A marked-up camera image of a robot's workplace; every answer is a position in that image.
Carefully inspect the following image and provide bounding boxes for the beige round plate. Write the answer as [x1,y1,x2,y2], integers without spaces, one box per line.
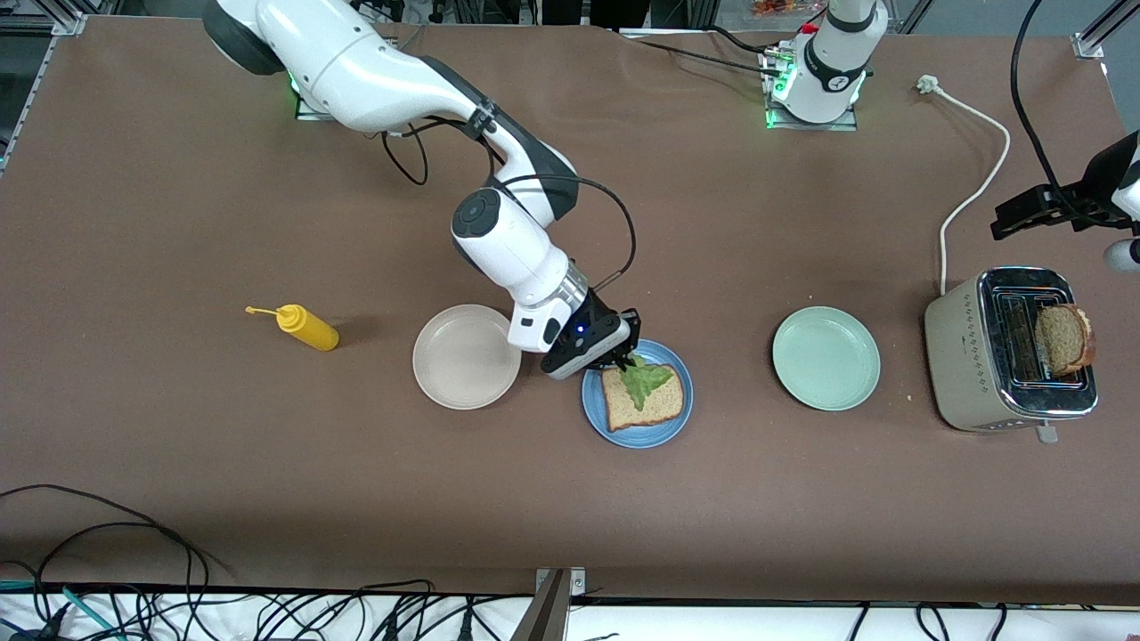
[412,304,523,410]

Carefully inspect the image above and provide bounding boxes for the tangled black cable bundle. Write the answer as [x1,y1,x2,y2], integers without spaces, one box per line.
[214,579,500,641]

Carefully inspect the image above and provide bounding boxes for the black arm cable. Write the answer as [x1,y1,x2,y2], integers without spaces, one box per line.
[383,125,638,295]
[1011,0,1083,201]

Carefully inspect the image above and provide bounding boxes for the thin black table cable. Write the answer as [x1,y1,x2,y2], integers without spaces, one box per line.
[619,27,789,79]

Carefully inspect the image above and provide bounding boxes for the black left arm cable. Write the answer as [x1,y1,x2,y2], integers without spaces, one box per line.
[1011,0,1083,201]

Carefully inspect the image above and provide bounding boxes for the aluminium frame profile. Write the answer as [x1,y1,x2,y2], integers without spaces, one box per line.
[0,11,86,37]
[1073,0,1140,61]

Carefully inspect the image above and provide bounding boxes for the beige chrome toaster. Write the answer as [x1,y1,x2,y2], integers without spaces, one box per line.
[924,266,1099,444]

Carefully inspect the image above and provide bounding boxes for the dark metal post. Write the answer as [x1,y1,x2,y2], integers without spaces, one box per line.
[510,570,571,641]

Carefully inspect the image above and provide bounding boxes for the brown bread slice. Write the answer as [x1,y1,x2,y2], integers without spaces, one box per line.
[602,363,686,434]
[1033,304,1097,376]

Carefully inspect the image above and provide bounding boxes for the small metal table bracket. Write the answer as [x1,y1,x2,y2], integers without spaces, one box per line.
[534,567,587,596]

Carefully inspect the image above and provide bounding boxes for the blue round plate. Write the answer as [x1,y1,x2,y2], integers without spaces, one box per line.
[582,338,695,449]

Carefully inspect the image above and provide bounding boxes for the teal cable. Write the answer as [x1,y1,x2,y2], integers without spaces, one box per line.
[0,580,121,641]

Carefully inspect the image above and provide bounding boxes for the yellow mustard squeeze bottle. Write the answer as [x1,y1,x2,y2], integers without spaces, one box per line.
[246,304,340,352]

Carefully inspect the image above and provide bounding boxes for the white toaster power cord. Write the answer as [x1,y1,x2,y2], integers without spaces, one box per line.
[917,75,1012,296]

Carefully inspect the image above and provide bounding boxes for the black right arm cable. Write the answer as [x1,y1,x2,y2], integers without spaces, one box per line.
[383,125,638,295]

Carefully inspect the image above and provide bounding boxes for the mint green round plate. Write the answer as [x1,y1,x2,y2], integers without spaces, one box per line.
[772,306,882,411]

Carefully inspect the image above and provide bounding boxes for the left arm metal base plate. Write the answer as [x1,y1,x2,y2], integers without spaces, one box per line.
[760,49,860,132]

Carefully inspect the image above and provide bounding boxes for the green lettuce leaf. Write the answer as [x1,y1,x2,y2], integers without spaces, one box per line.
[619,354,675,412]

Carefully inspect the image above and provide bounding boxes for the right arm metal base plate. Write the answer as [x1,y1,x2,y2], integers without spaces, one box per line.
[296,89,357,122]

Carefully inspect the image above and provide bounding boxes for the long looping black cable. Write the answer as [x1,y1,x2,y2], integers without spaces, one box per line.
[0,484,212,641]

